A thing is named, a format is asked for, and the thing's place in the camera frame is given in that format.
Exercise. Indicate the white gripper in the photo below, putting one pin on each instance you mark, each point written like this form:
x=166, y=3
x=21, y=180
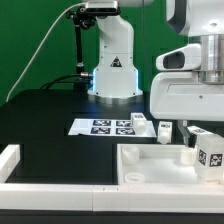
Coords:
x=180, y=96

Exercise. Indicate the white square tabletop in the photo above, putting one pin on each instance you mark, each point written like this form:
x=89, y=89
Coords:
x=155, y=164

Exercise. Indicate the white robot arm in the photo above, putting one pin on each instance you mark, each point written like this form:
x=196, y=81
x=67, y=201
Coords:
x=115, y=77

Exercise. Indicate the white marker sheet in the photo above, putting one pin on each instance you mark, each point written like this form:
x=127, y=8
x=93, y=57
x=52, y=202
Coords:
x=109, y=127

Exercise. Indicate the white U-shaped fence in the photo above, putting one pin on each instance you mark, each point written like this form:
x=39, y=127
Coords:
x=116, y=198

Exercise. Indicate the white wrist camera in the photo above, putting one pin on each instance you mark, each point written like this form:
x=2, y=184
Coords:
x=182, y=59

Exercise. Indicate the black camera stand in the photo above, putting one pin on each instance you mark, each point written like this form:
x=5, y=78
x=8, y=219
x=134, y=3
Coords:
x=81, y=22

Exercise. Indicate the grey camera on stand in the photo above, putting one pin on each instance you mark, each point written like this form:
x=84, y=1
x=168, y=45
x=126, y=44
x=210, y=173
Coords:
x=99, y=8

